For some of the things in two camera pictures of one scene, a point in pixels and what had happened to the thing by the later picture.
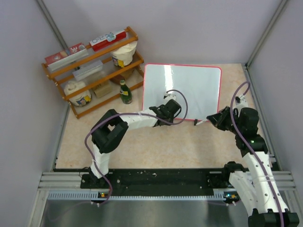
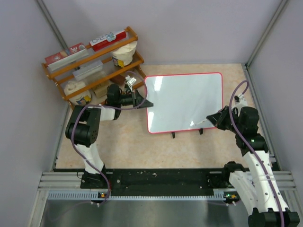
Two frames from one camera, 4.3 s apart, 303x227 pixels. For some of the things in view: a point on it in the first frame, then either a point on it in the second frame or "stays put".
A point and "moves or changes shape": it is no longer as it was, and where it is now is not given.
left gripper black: (172, 119) -> (137, 98)
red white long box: (99, 43) stays put
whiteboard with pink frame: (200, 85) moves or changes shape
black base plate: (164, 179) stays put
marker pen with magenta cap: (202, 121) stays put
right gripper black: (218, 119) stays put
